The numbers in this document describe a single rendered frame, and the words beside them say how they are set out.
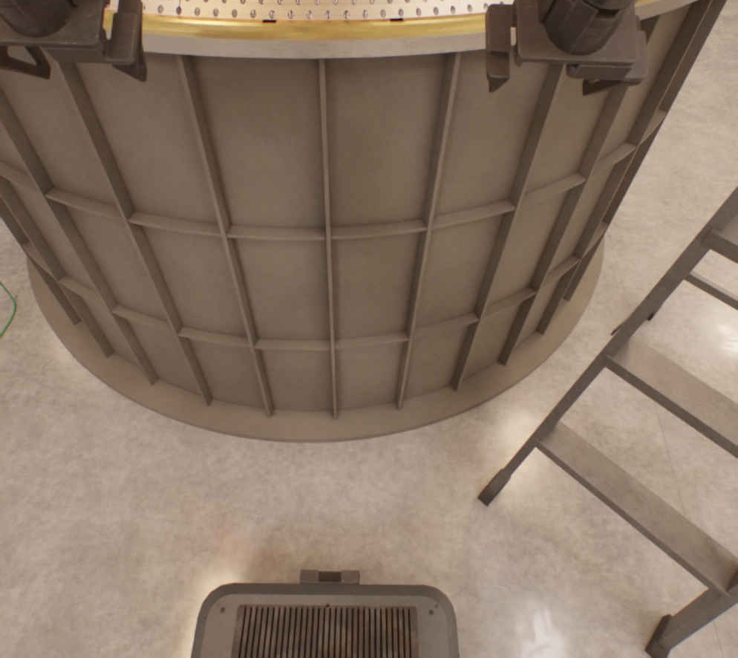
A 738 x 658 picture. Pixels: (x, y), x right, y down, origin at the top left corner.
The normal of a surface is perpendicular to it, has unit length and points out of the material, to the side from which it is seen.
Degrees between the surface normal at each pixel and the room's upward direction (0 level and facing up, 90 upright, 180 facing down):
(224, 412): 0
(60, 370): 0
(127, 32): 30
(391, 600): 0
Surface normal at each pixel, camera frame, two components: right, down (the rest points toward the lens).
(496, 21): 0.03, -0.17
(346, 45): 0.11, 0.77
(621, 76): -0.02, 0.99
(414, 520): 0.04, -0.64
